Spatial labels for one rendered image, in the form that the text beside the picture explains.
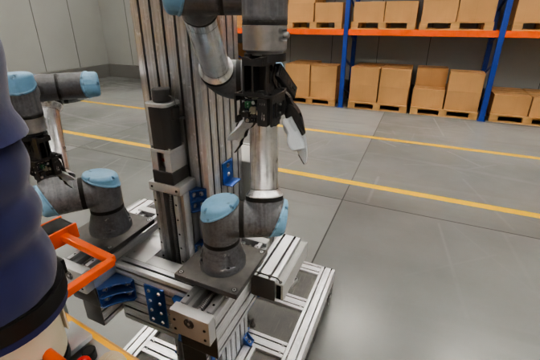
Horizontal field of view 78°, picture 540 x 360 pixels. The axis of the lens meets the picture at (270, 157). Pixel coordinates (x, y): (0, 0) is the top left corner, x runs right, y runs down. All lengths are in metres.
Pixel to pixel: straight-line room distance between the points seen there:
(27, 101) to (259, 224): 0.67
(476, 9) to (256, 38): 6.92
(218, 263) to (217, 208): 0.18
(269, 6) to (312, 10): 7.14
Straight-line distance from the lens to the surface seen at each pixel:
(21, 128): 0.67
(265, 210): 1.00
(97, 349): 0.97
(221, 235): 1.03
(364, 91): 7.55
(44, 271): 0.74
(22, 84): 1.02
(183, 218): 1.25
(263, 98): 0.56
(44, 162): 1.07
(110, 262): 1.01
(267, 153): 0.99
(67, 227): 1.18
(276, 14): 0.56
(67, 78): 1.12
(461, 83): 7.47
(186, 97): 1.14
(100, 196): 1.32
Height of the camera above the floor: 1.77
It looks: 22 degrees down
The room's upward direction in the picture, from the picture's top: straight up
